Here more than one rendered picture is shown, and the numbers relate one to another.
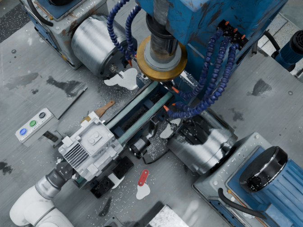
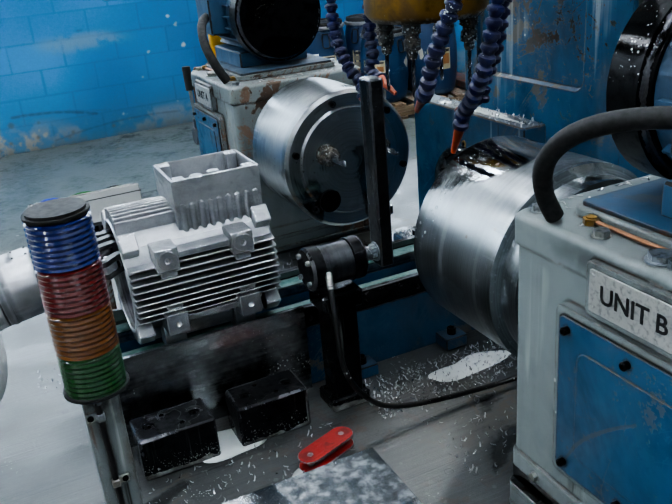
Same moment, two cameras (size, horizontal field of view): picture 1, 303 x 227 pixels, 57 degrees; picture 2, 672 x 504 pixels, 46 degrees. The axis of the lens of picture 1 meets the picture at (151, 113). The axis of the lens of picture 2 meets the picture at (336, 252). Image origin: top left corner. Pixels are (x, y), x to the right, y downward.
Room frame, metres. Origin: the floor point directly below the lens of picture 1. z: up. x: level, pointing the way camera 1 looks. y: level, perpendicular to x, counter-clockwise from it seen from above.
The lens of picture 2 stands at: (-0.64, -0.43, 1.43)
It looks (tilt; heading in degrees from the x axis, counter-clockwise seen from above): 23 degrees down; 29
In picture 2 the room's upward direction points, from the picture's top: 5 degrees counter-clockwise
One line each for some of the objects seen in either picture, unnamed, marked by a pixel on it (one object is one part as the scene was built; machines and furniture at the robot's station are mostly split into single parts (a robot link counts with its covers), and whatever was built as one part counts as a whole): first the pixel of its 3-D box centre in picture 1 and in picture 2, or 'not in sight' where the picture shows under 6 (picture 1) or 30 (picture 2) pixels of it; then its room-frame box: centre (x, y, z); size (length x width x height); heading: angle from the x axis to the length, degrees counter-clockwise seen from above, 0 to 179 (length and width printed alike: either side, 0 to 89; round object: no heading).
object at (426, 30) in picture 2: not in sight; (379, 64); (5.14, 2.18, 0.37); 1.20 x 0.80 x 0.74; 137
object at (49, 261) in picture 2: not in sight; (62, 238); (-0.17, 0.11, 1.19); 0.06 x 0.06 x 0.04
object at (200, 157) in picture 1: (205, 143); (552, 256); (0.24, -0.25, 1.04); 0.41 x 0.25 x 0.25; 52
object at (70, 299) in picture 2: not in sight; (72, 283); (-0.17, 0.11, 1.14); 0.06 x 0.06 x 0.04
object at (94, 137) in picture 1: (95, 138); (208, 189); (0.19, 0.21, 1.11); 0.12 x 0.11 x 0.07; 142
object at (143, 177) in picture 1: (143, 177); (326, 449); (0.07, 0.00, 0.81); 0.09 x 0.03 x 0.02; 162
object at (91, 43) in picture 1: (98, 40); (317, 143); (0.66, 0.30, 1.04); 0.37 x 0.25 x 0.25; 52
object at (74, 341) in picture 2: not in sight; (82, 326); (-0.17, 0.11, 1.10); 0.06 x 0.06 x 0.04
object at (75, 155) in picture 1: (91, 148); (190, 259); (0.15, 0.23, 1.02); 0.20 x 0.19 x 0.19; 142
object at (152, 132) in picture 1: (153, 128); (375, 174); (0.26, -0.01, 1.12); 0.04 x 0.03 x 0.26; 142
